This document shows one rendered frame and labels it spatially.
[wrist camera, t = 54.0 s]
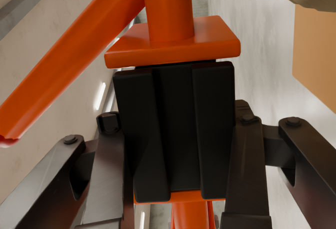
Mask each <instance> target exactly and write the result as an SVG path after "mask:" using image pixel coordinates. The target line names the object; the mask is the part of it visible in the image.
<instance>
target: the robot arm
mask: <svg viewBox="0 0 336 229"><path fill-rule="evenodd" d="M235 113H236V125H235V126H234V127H233V132H232V141H231V151H230V160H229V169H228V179H227V188H226V198H225V207H224V212H222V213H221V220H220V228H219V229H273V227H272V217H271V215H270V211H269V199H268V187H267V175H266V166H271V167H277V170H278V173H279V175H280V176H281V178H282V180H283V182H284V183H285V185H286V187H287V188H288V190H289V192H290V194H291V195H292V197H293V199H294V200H295V202H296V204H297V206H298V207H299V209H300V211H301V212H302V214H303V216H304V218H305V219H306V221H307V223H308V224H309V226H310V228H311V229H336V149H335V148H334V147H333V146H332V145H331V144H330V143H329V142H328V141H327V140H326V139H325V138H324V137H323V136H322V135H321V134H320V133H319V132H318V131H317V130H316V129H315V128H314V127H313V126H312V125H311V124H310V123H309V122H308V121H306V120H305V119H302V118H299V117H295V116H292V117H285V118H282V119H280V120H279V122H278V126H273V125H266V124H262V120H261V118H260V117H258V116H256V115H254V113H253V111H252V110H251V107H250V105H249V104H248V102H247V101H245V100H243V99H237V100H235ZM96 122H97V127H98V131H99V135H98V138H97V139H93V140H89V141H85V140H84V137H83V136H82V135H80V134H74V135H72V134H71V135H67V136H65V137H64V138H61V139H60V140H59V141H58V142H57V143H56V144H55V145H54V146H53V147H52V148H51V150H50V151H49V152H48V153H47V154H46V155H45V156H44V157H43V158H42V159H41V160H40V162H39V163H38V164H37V165H36V166H35V167H34V168H33V169H32V170H31V171H30V173H29V174H28V175H27V176H26V177H25V178H24V179H23V180H22V181H21V182H20V184H19V185H18V186H17V187H16V188H15V189H14V190H13V191H12V192H11V193H10V195H9V196H8V197H7V198H6V199H5V200H4V201H3V202H2V203H1V204H0V229H70V227H71V225H72V223H73V221H74V219H75V218H76V216H77V214H78V212H79V210H80V208H81V207H82V205H83V203H84V201H85V199H86V203H85V209H84V214H83V219H82V224H81V225H77V226H75V227H74V229H135V218H134V190H133V176H132V171H130V167H129V162H128V156H127V148H126V139H125V135H123V132H122V126H121V121H120V116H119V112H118V111H108V112H104V113H102V114H100V115H98V116H97V117H96ZM86 197H87V198H86Z"/></svg>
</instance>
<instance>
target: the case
mask: <svg viewBox="0 0 336 229"><path fill-rule="evenodd" d="M292 76H293V77H294V78H295V79H297V80H298V81H299V82H300V83H301V84H302V85H303V86H304V87H305V88H307V89H308V90H309V91H310V92H311V93H312V94H313V95H314V96H316V97H317V98H318V99H319V100H320V101H321V102H322V103H323V104H324V105H326V106H327V107H328V108H329V109H330V110H331V111H332V112H333V113H335V114H336V12H325V11H317V10H316V9H314V8H305V7H302V6H301V5H299V4H295V13H294V35H293V57H292Z"/></svg>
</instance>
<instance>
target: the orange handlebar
mask: <svg viewBox="0 0 336 229"><path fill-rule="evenodd" d="M144 2H145V10H146V17H147V25H148V32H149V40H151V41H153V42H172V41H179V40H184V39H188V38H191V37H193V36H194V35H195V32H194V19H193V6H192V0H144ZM171 204H172V205H171V217H169V218H168V229H218V228H219V218H218V216H217V215H215V216H214V209H213V201H196V202H177V203H171Z"/></svg>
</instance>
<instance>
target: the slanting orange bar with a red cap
mask: <svg viewBox="0 0 336 229"><path fill-rule="evenodd" d="M144 7H145V0H92V1H91V2H90V3H89V5H88V6H87V7H86V8H85V9H84V10H83V11H82V13H81V14H80V15H79V16H78V17H77V18H76V19H75V21H74V22H73V23H72V24H71V25H70V26H69V28H68V29H67V30H66V31H65V32H64V33H63V34H62V36H61V37H60V38H59V39H58V40H57V41H56V42H55V44H54V45H53V46H52V47H51V48H50V49H49V51H48V52H47V53H46V54H45V55H44V56H43V57H42V59H41V60H40V61H39V62H38V63H37V64H36V65H35V67H34V68H33V69H32V70H31V71H30V72H29V74H28V75H27V76H26V77H25V78H24V79H23V80H22V82H21V83H20V84H19V85H18V86H17V87H16V88H15V90H14V91H13V92H12V93H11V94H10V95H9V97H8V98H7V99H6V100H5V101H4V102H3V103H2V105H1V106H0V148H7V147H11V146H13V145H15V144H16V143H18V142H19V141H20V140H21V139H22V137H23V134H24V133H25V132H26V131H27V130H28V129H29V128H30V127H31V126H32V125H33V124H34V123H35V122H36V121H37V120H38V119H39V118H40V117H41V115H42V114H43V113H44V112H45V111H46V110H47V109H48V108H49V107H50V106H51V105H52V104H53V103H54V102H55V101H56V100H57V99H58V98H59V97H60V95H61V94H62V93H63V92H64V91H65V90H66V89H67V88H68V87H69V86H70V85H71V84H72V83H73V82H74V81H75V80H76V79H77V78H78V77H79V76H80V74H81V73H82V72H83V71H84V70H85V69H86V68H87V67H88V66H89V65H90V64H91V63H92V62H93V61H94V60H95V59H96V58H97V57H98V56H99V55H100V53H101V52H102V51H103V50H104V49H105V48H106V47H107V46H108V45H109V44H110V43H111V42H112V41H113V40H114V39H115V38H116V37H117V36H118V35H119V33H120V32H121V31H122V30H123V29H124V28H125V27H126V26H127V25H128V24H129V23H130V22H131V21H132V20H133V19H134V18H135V17H136V16H137V15H138V14H139V12H140V11H141V10H142V9H143V8H144Z"/></svg>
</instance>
